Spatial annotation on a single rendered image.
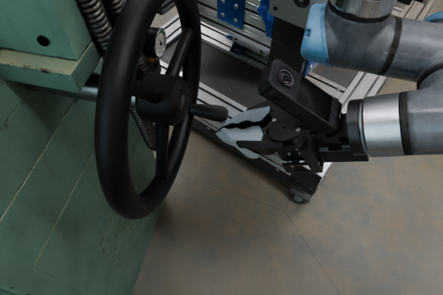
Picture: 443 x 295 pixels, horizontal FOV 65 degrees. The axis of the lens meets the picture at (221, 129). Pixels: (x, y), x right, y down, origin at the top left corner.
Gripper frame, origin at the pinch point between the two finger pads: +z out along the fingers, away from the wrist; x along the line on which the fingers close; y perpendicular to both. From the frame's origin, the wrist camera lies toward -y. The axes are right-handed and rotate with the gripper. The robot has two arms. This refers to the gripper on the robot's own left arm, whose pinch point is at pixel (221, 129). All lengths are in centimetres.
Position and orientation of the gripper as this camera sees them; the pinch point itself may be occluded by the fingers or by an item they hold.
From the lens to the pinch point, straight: 52.6
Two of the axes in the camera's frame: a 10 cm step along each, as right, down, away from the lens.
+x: 2.8, -7.9, 5.5
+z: -8.4, 0.8, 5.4
